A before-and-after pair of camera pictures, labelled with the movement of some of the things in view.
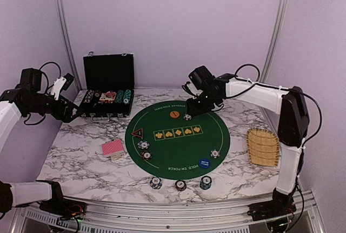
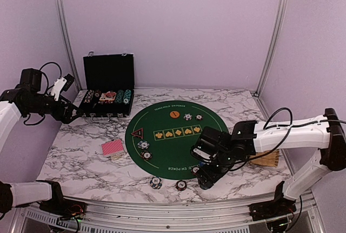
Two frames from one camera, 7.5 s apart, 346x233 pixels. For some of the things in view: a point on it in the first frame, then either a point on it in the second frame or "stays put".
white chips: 187,116 stays put
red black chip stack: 180,185 stays put
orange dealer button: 174,114 stays put
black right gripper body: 204,106 to 205,174
